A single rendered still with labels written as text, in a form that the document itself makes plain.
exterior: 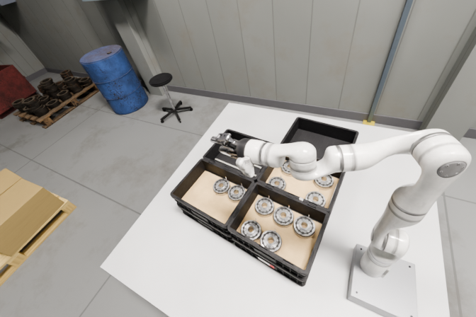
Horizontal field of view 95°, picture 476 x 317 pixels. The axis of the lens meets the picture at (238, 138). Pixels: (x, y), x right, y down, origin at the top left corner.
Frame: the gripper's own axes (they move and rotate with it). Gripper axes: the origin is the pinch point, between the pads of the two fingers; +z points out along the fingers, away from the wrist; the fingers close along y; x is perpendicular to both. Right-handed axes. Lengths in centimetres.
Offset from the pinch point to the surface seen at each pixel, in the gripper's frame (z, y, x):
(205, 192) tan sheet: 40, -50, 9
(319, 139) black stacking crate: -5, -76, -56
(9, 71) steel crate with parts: 561, 30, -50
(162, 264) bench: 44, -52, 53
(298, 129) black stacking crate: 11, -73, -61
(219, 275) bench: 14, -61, 43
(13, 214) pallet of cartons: 213, -33, 93
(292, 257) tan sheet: -18, -60, 20
